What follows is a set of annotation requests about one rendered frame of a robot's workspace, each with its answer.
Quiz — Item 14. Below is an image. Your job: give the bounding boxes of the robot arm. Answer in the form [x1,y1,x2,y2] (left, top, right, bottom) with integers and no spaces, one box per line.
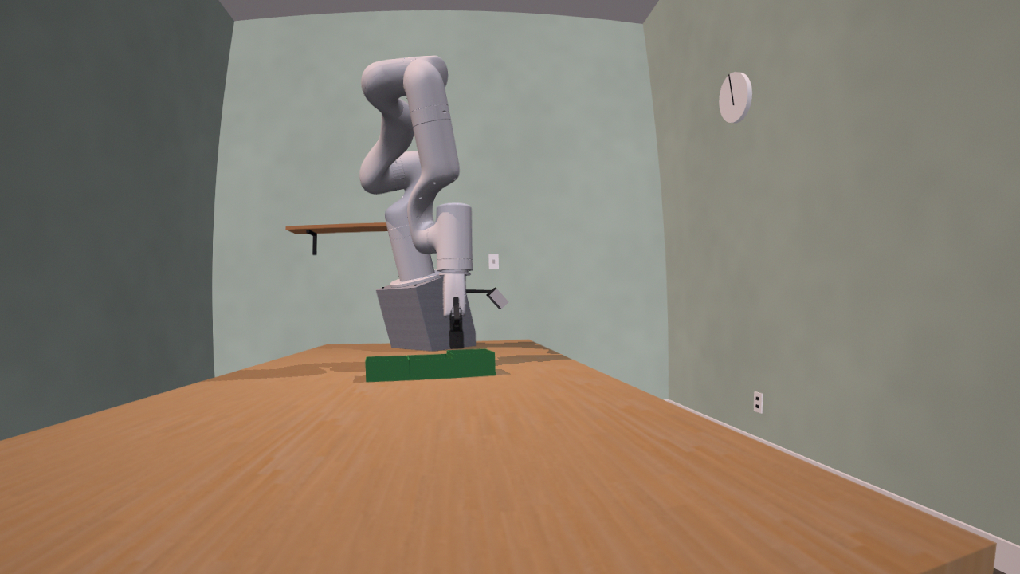
[359,56,473,288]

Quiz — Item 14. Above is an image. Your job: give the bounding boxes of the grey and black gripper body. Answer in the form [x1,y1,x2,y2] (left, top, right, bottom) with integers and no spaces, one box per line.
[439,272,471,318]

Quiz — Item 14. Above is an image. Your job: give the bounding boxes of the green three-compartment tray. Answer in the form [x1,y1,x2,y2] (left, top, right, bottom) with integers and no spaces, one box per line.
[365,348,496,382]

